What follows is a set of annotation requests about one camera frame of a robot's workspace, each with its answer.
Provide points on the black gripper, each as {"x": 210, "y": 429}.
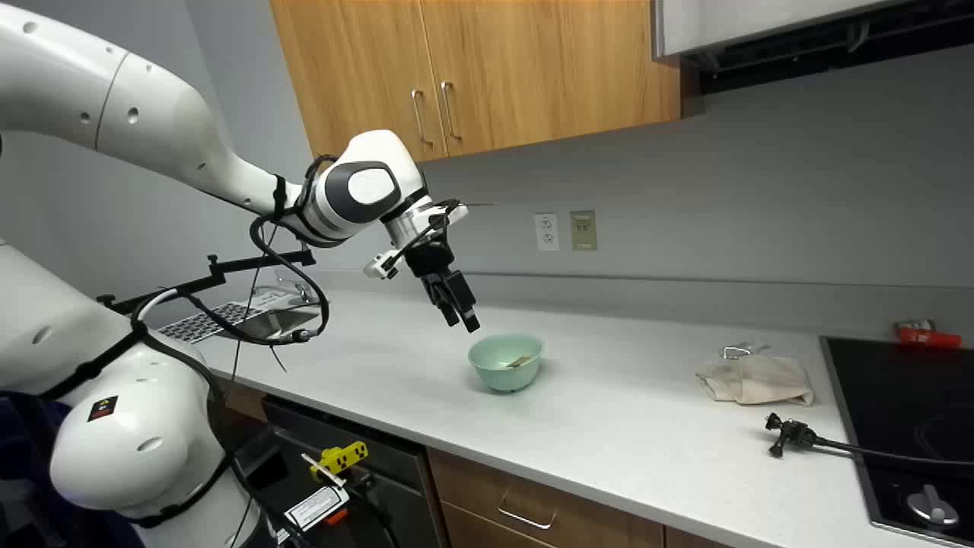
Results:
{"x": 428, "y": 258}

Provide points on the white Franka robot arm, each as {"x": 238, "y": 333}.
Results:
{"x": 121, "y": 101}

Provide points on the mint green bowl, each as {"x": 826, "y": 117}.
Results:
{"x": 498, "y": 379}

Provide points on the white power outlet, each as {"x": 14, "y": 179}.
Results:
{"x": 546, "y": 233}

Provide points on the steel kitchen sink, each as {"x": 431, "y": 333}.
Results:
{"x": 274, "y": 323}

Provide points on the black dishwasher front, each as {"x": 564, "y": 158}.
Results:
{"x": 399, "y": 476}

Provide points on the yellow hand tool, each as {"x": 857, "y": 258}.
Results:
{"x": 338, "y": 457}

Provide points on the white and red device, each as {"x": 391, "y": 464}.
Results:
{"x": 318, "y": 508}

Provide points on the wooden drawer cabinet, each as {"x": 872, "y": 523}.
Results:
{"x": 588, "y": 519}

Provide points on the beige crumpled cloth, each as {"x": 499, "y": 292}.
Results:
{"x": 756, "y": 383}

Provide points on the steel range hood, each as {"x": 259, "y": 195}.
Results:
{"x": 750, "y": 21}

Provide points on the black glass cooktop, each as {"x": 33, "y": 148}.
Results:
{"x": 902, "y": 414}

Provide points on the small red object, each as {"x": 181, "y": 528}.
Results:
{"x": 925, "y": 336}

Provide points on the silver knob on cooktop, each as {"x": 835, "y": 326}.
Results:
{"x": 932, "y": 508}

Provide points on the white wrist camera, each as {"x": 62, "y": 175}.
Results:
{"x": 381, "y": 267}

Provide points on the wall power outlet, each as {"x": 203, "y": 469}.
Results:
{"x": 582, "y": 230}

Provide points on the wooden wall cabinet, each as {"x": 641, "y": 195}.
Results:
{"x": 489, "y": 70}

